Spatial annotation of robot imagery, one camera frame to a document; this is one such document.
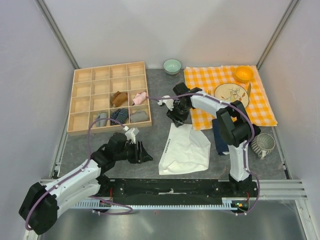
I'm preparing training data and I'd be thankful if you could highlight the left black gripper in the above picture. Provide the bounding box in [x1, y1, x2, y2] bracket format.
[114, 140, 153, 164]

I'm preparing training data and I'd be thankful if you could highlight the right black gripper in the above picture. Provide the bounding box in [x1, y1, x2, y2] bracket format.
[166, 101, 191, 128]

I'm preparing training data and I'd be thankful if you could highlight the white cloth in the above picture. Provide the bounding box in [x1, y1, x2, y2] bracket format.
[158, 123, 211, 175]

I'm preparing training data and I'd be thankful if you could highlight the brown underwear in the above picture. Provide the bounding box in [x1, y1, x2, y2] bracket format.
[110, 91, 128, 108]

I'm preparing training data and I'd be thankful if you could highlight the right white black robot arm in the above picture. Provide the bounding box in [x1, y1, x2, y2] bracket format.
[162, 82, 257, 197]

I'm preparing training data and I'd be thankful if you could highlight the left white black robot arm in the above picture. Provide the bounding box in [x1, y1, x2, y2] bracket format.
[18, 133, 153, 235]

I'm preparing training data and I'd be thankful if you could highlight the navy blue underwear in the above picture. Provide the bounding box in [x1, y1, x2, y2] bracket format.
[212, 118, 230, 156]

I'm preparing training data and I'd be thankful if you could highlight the pink rolled cloth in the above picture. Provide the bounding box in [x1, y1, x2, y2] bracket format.
[132, 91, 147, 106]

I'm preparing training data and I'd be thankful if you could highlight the striped dark rolled cloth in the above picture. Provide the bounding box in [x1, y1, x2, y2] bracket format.
[110, 108, 129, 126]

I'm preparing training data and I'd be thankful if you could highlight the light grey rolled cloth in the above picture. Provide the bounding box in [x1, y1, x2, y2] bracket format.
[95, 112, 108, 128]

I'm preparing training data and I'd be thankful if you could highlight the orange checkered tablecloth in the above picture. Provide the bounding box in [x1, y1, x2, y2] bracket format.
[184, 65, 278, 127]

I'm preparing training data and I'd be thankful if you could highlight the teal ceramic bowl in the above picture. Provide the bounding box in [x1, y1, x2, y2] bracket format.
[163, 59, 182, 75]

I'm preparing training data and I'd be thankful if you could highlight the beige decorated plate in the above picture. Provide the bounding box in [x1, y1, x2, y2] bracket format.
[214, 83, 250, 108]

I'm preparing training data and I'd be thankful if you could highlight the wooden compartment tray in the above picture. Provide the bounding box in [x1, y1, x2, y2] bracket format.
[67, 61, 152, 136]

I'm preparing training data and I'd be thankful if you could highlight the gold knife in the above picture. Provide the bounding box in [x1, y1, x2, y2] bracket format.
[246, 83, 252, 98]

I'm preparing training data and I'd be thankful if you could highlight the black cloth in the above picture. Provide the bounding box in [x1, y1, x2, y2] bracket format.
[253, 124, 261, 137]

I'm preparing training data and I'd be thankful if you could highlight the orange bowl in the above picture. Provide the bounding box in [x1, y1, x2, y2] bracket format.
[234, 65, 254, 83]

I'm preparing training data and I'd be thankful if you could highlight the grey ribbed cup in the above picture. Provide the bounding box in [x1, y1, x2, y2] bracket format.
[250, 133, 276, 159]

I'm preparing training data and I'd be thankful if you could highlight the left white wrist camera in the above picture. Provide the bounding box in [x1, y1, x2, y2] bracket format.
[123, 126, 139, 144]

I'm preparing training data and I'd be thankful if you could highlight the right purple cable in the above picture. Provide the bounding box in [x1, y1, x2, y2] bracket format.
[146, 93, 262, 216]

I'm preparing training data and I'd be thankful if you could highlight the purple cable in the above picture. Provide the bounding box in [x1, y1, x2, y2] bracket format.
[24, 119, 133, 230]
[146, 93, 262, 216]

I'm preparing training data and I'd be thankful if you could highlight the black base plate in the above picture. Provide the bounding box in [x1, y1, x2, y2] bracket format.
[97, 178, 258, 206]

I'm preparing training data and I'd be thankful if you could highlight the grey cable duct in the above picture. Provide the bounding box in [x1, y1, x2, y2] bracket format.
[71, 198, 250, 211]

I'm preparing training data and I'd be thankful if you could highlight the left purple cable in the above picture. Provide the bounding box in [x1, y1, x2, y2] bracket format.
[24, 119, 133, 230]

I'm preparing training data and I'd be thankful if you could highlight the aluminium frame rail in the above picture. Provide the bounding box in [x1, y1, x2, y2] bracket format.
[37, 178, 308, 200]

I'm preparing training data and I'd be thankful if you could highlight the right aluminium corner post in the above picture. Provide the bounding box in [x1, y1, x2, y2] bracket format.
[256, 0, 301, 70]

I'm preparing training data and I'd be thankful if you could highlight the aluminium corner post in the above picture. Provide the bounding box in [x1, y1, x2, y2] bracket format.
[35, 0, 80, 69]
[256, 0, 301, 70]

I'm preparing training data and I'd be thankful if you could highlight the left aluminium corner post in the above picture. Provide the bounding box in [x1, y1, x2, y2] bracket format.
[35, 0, 80, 69]

